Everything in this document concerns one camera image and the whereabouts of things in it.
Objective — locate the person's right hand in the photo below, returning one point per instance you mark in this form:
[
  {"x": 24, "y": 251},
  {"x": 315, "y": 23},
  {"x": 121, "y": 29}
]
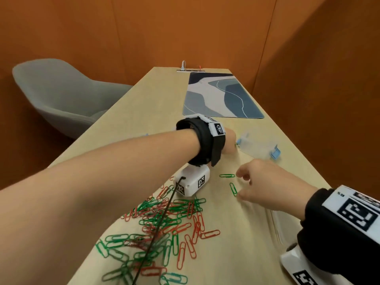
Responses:
[{"x": 276, "y": 189}]

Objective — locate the person's left hand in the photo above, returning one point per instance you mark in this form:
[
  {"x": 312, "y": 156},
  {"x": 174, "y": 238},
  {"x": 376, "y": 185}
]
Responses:
[{"x": 229, "y": 140}]

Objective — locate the pile of colored paper clips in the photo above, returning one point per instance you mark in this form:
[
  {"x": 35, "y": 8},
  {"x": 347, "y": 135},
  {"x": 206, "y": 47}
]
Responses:
[{"x": 166, "y": 216}]

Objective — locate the person's left forearm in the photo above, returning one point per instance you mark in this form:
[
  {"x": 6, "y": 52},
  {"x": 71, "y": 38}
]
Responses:
[{"x": 89, "y": 198}]

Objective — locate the white left marker band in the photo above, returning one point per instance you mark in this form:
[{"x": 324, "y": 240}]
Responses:
[{"x": 212, "y": 127}]

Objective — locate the white marker band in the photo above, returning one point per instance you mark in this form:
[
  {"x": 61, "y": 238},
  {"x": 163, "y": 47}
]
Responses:
[
  {"x": 212, "y": 127},
  {"x": 332, "y": 204}
]

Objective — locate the clear plastic lid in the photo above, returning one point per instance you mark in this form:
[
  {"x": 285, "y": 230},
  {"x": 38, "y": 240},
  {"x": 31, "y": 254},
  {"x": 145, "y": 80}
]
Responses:
[{"x": 285, "y": 227}]

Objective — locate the blue patterned desk mat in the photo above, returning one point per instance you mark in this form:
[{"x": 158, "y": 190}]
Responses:
[{"x": 222, "y": 97}]

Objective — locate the white right marker band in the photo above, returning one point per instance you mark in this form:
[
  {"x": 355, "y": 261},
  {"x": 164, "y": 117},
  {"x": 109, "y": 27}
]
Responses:
[{"x": 332, "y": 204}]

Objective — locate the grey shell chair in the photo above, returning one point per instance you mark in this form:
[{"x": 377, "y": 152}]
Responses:
[{"x": 65, "y": 91}]

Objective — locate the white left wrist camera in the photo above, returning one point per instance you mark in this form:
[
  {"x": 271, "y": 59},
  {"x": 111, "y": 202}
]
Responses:
[{"x": 193, "y": 178}]

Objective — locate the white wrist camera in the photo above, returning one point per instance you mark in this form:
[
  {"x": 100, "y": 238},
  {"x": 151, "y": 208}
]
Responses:
[
  {"x": 193, "y": 178},
  {"x": 300, "y": 264}
]

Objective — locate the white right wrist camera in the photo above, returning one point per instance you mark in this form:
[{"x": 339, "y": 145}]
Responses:
[{"x": 300, "y": 264}]

